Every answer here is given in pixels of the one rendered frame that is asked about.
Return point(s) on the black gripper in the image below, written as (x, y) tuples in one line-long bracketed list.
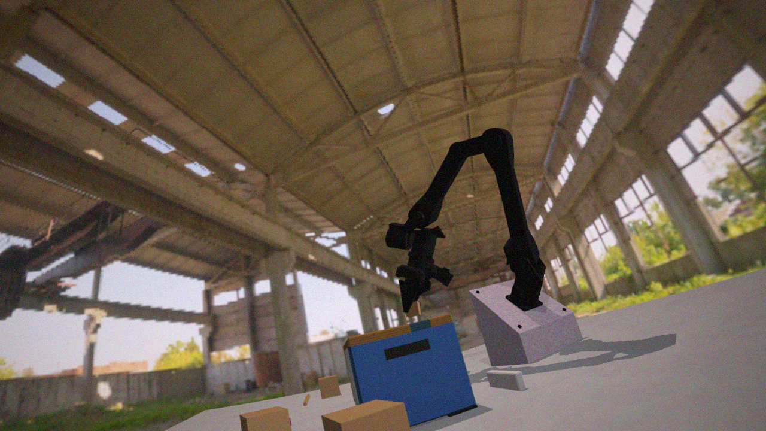
[(415, 283)]

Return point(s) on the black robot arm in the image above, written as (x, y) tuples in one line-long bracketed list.
[(521, 250)]

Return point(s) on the brown cardboard box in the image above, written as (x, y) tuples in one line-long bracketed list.
[(376, 415)]

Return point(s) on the tan cube block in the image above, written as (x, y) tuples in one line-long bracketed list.
[(414, 310)]

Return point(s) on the tan cardboard box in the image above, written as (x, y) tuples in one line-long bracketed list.
[(329, 386), (270, 419)]

